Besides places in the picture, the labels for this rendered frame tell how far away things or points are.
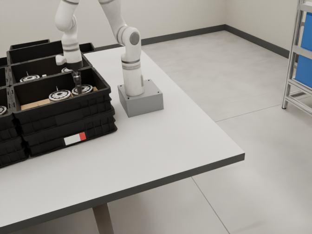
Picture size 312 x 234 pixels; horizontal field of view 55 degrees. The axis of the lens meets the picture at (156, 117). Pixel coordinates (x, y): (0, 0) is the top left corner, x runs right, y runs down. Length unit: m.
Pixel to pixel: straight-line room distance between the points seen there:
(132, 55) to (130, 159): 0.48
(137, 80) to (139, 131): 0.25
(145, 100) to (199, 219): 0.82
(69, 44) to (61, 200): 0.64
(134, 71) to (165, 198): 0.93
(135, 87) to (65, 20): 0.44
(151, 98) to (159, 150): 0.33
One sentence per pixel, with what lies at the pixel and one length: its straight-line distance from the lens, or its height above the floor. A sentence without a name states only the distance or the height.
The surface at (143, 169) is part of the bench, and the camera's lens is 1.18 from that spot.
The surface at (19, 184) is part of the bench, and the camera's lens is 1.29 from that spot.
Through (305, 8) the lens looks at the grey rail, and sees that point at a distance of 2.65.
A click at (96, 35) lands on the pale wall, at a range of 4.64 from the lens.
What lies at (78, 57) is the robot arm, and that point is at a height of 1.04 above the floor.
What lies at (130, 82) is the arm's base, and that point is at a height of 0.87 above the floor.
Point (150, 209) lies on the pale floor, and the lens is 1.98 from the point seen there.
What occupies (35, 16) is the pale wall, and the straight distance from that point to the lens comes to 4.53.
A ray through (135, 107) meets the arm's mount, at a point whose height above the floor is 0.75.
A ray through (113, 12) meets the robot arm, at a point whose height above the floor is 1.20.
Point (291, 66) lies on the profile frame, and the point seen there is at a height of 0.42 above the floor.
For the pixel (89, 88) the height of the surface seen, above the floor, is 0.86.
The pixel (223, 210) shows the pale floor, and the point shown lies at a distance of 1.96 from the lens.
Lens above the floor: 1.47
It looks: 31 degrees down
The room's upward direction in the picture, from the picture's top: 5 degrees counter-clockwise
